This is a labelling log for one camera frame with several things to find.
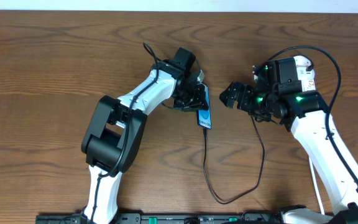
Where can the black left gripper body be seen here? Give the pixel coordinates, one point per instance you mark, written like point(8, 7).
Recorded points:
point(192, 98)

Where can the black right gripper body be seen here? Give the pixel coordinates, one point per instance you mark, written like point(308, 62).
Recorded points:
point(245, 98)

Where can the blue-screen Samsung smartphone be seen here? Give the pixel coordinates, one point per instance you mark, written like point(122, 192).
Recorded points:
point(204, 115)

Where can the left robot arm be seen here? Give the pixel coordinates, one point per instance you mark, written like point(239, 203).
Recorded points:
point(115, 131)

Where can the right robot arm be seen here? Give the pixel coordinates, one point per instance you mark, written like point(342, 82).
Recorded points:
point(284, 89)

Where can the white USB charger plug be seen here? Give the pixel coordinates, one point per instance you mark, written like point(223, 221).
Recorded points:
point(303, 61)

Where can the white power strip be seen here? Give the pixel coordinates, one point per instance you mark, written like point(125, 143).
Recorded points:
point(306, 78)

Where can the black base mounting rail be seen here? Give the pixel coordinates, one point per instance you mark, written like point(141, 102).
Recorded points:
point(136, 218)

